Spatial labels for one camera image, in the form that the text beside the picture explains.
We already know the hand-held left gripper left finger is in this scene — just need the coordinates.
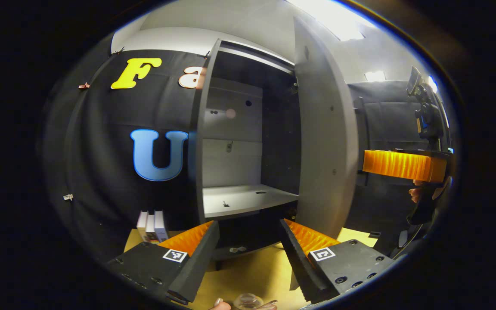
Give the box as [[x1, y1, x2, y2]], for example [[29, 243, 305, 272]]
[[106, 220, 220, 304]]

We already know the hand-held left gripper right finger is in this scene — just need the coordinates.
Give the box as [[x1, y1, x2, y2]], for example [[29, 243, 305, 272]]
[[279, 218, 395, 304]]

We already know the grey cabinet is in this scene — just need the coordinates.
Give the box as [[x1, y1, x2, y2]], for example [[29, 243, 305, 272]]
[[194, 39, 302, 272]]

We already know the white and yellow book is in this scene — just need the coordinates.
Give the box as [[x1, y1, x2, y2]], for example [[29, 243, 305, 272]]
[[146, 213, 157, 244]]

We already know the long ceiling light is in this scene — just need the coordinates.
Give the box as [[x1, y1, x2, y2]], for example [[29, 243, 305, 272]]
[[287, 0, 378, 41]]

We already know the black backdrop cloth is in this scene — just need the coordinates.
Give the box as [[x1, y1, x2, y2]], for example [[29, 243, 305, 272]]
[[41, 50, 451, 259]]

